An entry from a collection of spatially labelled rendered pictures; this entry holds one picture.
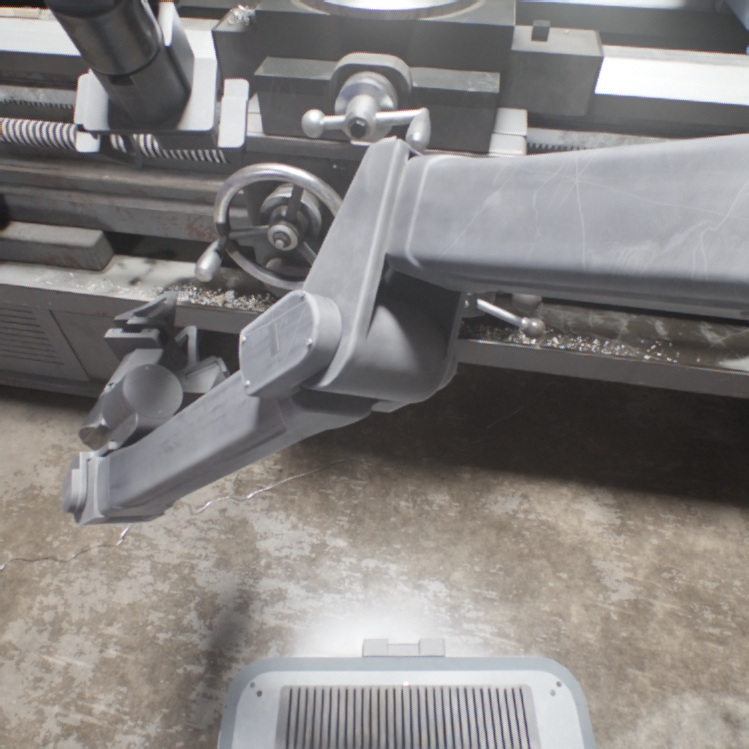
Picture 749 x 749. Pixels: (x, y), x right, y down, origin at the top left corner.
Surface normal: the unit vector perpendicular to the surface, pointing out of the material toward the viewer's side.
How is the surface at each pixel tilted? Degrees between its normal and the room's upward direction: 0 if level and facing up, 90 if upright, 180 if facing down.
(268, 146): 90
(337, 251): 53
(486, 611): 0
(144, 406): 42
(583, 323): 0
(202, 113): 30
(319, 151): 90
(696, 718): 0
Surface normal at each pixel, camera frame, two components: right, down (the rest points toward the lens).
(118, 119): 0.00, -0.18
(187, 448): -0.72, -0.07
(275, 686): 0.00, -0.65
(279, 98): -0.17, 0.75
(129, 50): 0.51, 0.84
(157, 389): 0.66, -0.40
